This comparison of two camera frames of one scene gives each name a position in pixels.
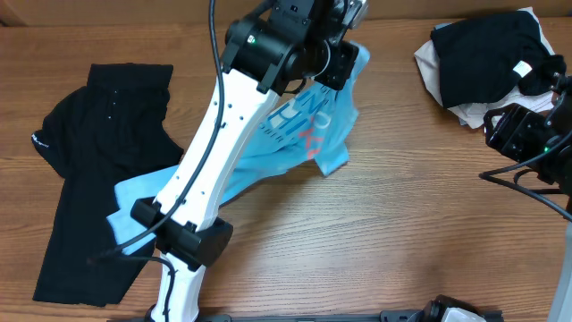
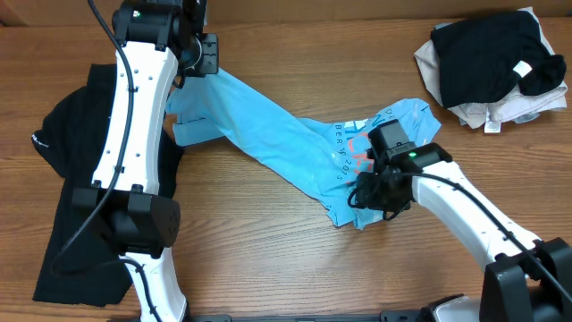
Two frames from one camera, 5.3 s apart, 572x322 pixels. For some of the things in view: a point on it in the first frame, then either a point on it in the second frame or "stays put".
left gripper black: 341,65 -> 208,54
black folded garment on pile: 477,58 stays put
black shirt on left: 95,137 stays put
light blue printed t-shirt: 312,122 -> 319,161
